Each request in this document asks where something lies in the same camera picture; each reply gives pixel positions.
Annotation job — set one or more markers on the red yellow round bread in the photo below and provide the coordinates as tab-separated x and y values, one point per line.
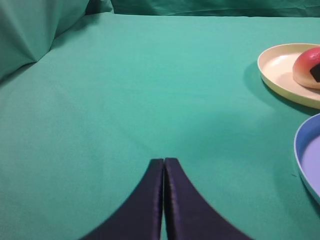
303	64

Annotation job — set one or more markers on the yellow plastic plate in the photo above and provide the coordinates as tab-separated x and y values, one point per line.
275	65

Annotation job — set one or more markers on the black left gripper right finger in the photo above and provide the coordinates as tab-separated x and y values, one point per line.
188	216

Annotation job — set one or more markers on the blue plastic plate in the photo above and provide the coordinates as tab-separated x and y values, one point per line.
306	147

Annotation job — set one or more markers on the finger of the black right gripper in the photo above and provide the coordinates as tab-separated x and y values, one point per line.
315	72

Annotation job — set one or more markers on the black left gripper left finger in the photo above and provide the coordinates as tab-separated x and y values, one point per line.
140	215

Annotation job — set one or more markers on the green backdrop cloth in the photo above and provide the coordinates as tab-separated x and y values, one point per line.
29	27

